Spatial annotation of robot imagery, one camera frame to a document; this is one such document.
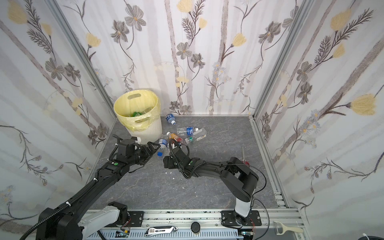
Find red orange tea bottle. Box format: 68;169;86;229
167;132;183;142

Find clear bottle blue label top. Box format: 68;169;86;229
177;127;199;136

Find red handled scissors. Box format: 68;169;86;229
242;147;250;166

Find blue label bottle by wall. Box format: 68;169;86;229
163;109;177;125

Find white bin with yellow liner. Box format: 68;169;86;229
114;89;163;144

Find silver adjustable wrench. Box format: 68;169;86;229
145;226;178;238

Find black round knob centre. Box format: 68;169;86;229
191;222;201;235

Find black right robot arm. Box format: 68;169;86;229
163;140;259;228

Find blue label bottle centre left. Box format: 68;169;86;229
157;138;168;157

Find aluminium mounting rail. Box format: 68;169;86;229
88;209;310;240

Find white peeler tool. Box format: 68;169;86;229
274;221;304;236

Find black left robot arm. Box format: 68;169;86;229
21;135;161;240

